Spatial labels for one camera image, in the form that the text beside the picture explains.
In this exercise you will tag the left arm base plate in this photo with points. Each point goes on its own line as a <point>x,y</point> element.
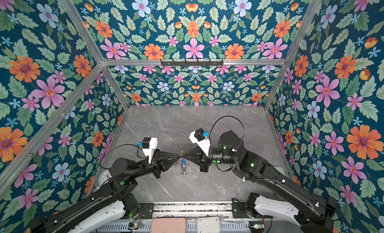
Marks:
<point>144,211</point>

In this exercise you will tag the white analog alarm clock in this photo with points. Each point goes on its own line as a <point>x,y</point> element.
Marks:
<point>104,177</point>

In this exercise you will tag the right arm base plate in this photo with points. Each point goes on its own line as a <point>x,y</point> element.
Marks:
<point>240,211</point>

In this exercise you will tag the aluminium front rail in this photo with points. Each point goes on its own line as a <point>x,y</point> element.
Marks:
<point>216,210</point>

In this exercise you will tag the white box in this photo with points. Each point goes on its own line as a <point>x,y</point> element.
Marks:
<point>208,225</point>

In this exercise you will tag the black wall hook rail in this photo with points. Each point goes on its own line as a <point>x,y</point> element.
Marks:
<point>197,62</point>

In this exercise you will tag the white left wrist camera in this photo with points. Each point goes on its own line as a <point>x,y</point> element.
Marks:
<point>149,146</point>

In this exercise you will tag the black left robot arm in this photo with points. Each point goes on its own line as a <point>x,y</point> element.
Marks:
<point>115,193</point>

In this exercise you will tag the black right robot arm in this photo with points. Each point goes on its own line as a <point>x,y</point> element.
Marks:
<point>312,213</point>

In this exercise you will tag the green circuit board right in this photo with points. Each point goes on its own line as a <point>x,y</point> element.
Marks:
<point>257,227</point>

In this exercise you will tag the pink box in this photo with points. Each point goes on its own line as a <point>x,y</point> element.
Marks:
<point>169,225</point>

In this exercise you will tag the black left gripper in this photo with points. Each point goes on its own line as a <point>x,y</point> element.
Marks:
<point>165,164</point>

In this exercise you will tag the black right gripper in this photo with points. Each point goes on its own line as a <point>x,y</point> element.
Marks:
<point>203,163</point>

